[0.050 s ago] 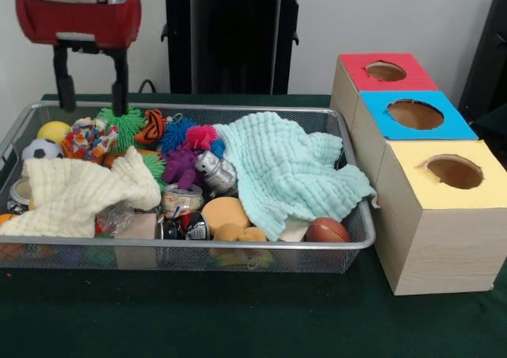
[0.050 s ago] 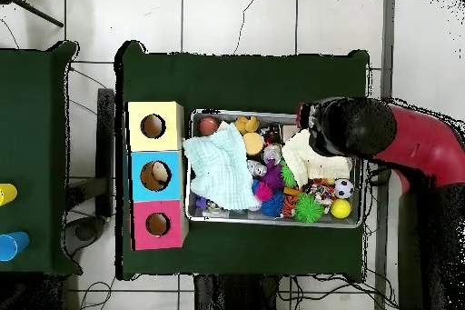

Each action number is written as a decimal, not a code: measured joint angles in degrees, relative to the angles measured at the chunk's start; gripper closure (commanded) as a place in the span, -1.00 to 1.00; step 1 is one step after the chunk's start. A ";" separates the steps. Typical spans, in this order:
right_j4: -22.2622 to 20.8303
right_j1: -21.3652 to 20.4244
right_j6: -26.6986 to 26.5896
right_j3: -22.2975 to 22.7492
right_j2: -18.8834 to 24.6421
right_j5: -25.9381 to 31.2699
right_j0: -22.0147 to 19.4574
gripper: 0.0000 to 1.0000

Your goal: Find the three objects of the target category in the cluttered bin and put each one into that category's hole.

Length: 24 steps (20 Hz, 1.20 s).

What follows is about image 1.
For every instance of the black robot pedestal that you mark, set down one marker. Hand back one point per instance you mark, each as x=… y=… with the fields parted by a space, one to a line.
x=233 y=37

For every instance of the silver toy robot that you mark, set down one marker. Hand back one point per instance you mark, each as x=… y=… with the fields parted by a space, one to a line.
x=218 y=172

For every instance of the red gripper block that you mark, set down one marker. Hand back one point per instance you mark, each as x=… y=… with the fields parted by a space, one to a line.
x=79 y=19

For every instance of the black upright panel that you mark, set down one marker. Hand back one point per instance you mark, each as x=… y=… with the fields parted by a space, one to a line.
x=489 y=57

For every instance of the cream waffle cloth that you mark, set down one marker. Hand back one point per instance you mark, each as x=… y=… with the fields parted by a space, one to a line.
x=71 y=195

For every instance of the black and white soccer ball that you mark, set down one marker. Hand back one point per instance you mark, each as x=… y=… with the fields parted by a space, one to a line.
x=41 y=150

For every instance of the dark green table cloth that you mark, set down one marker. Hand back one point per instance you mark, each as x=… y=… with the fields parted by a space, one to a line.
x=495 y=121
x=237 y=318

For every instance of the mint green waffle cloth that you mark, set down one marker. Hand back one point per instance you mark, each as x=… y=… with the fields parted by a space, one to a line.
x=285 y=168

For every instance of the multicoloured patterned cloth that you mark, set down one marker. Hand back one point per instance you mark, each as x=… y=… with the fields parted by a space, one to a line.
x=89 y=138

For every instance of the orange tiger plush toy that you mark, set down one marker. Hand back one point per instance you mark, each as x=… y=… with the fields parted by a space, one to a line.
x=150 y=128

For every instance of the blue spiky ball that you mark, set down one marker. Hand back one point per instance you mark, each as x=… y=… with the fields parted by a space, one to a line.
x=174 y=134

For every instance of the brown toy football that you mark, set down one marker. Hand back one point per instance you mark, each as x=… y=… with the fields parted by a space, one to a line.
x=326 y=230

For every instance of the yellow ball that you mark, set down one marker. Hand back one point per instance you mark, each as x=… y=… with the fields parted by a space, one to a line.
x=53 y=131

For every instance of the large green spiky ball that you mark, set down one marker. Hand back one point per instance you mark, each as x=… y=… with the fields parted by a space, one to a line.
x=128 y=130

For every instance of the wooden box with three holes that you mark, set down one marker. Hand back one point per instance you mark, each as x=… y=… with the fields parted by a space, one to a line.
x=435 y=247

